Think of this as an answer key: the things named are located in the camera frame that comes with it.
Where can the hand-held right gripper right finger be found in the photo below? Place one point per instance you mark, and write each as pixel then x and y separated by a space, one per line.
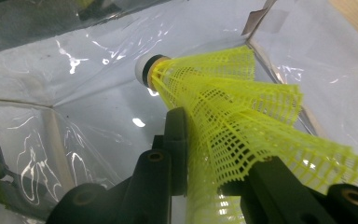
pixel 276 199

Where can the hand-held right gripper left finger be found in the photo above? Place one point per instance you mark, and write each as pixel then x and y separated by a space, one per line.
pixel 155 186

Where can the clear plastic bag beige trim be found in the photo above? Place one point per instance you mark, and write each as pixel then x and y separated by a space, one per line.
pixel 90 87

